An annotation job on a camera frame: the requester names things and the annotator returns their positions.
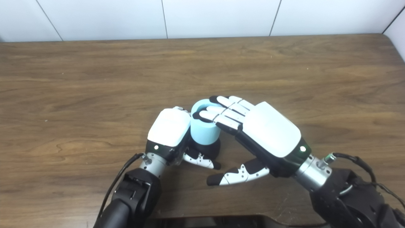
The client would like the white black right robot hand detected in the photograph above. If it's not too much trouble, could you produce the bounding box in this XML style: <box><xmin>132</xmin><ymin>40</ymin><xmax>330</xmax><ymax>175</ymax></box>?
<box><xmin>192</xmin><ymin>95</ymin><xmax>312</xmax><ymax>187</ymax></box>

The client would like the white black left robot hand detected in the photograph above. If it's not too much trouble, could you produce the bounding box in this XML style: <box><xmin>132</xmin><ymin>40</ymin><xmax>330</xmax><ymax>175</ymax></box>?
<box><xmin>145</xmin><ymin>106</ymin><xmax>222</xmax><ymax>170</ymax></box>

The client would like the light-blue hose piece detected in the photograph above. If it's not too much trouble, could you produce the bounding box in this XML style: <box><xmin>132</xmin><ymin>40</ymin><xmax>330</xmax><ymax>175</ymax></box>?
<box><xmin>190</xmin><ymin>99</ymin><xmax>222</xmax><ymax>145</ymax></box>

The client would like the black flared nozzle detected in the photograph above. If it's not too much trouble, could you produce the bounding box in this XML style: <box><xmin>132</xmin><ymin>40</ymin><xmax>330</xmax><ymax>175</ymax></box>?
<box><xmin>187</xmin><ymin>138</ymin><xmax>221</xmax><ymax>162</ymax></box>

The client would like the black robot torso edge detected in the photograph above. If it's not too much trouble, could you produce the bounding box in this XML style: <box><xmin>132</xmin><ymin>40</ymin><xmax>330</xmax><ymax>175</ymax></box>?
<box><xmin>144</xmin><ymin>215</ymin><xmax>329</xmax><ymax>228</ymax></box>

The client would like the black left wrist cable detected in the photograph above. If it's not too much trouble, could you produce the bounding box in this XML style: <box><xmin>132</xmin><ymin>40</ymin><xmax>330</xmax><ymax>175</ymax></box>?
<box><xmin>97</xmin><ymin>153</ymin><xmax>144</xmax><ymax>219</ymax></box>

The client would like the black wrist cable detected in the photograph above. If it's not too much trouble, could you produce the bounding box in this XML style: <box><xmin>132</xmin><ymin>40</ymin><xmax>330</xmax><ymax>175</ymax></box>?
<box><xmin>97</xmin><ymin>153</ymin><xmax>144</xmax><ymax>219</ymax></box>
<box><xmin>324</xmin><ymin>153</ymin><xmax>405</xmax><ymax>209</ymax></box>

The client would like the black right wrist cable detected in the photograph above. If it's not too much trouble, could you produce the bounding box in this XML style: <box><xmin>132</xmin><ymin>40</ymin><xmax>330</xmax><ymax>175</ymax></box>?
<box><xmin>324</xmin><ymin>153</ymin><xmax>405</xmax><ymax>209</ymax></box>

